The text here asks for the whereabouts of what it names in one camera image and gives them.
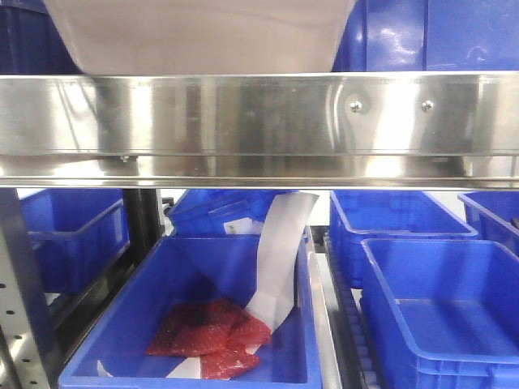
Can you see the white paper strip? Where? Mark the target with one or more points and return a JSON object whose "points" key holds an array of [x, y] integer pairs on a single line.
{"points": [[276, 267]]}

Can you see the blue bin far right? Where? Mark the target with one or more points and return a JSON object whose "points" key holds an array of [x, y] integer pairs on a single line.
{"points": [[494, 214]]}

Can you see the perforated steel shelf post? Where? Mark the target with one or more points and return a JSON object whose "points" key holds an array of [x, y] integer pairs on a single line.
{"points": [[26, 323]]}

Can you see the dark blue bin upper left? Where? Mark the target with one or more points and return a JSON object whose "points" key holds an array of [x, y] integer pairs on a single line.
{"points": [[30, 43]]}

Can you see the white lidded plastic bin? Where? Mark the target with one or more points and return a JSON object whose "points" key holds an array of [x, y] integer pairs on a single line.
{"points": [[201, 37]]}

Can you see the stainless steel shelf rail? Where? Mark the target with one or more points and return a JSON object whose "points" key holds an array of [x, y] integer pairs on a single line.
{"points": [[429, 130]]}

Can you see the blue bin rear middle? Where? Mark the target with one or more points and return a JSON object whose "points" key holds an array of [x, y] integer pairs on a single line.
{"points": [[221, 212]]}

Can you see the blue bin upper right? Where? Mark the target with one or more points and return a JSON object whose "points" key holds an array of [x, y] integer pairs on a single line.
{"points": [[430, 36]]}

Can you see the blue bin lower left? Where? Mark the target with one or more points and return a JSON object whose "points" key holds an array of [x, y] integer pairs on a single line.
{"points": [[75, 234]]}

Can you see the blue bin lower right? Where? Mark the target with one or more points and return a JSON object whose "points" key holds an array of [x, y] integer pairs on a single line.
{"points": [[442, 313]]}

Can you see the blue bin rear right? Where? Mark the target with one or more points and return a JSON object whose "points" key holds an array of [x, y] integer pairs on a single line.
{"points": [[356, 215]]}

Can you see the blue bin with red bag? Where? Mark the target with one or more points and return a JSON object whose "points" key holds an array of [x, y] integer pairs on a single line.
{"points": [[185, 270]]}

